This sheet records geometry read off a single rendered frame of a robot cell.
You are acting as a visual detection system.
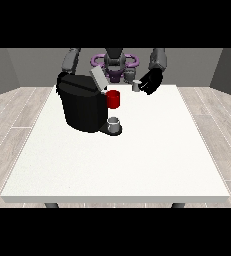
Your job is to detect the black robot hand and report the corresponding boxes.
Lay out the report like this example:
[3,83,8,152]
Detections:
[137,68,164,96]

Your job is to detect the small grey coffee pod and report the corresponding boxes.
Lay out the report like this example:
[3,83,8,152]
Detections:
[132,79,142,92]

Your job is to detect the pale grey machine lid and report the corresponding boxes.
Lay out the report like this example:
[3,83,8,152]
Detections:
[89,65,108,92]

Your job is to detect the black coffee machine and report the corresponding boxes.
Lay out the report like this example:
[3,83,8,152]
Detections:
[55,71,123,136]

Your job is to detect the grey robot trunk purple rings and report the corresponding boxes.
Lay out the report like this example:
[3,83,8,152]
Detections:
[90,48,140,84]

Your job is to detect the small grey cup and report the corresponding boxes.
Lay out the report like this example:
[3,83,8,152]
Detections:
[107,116,122,133]

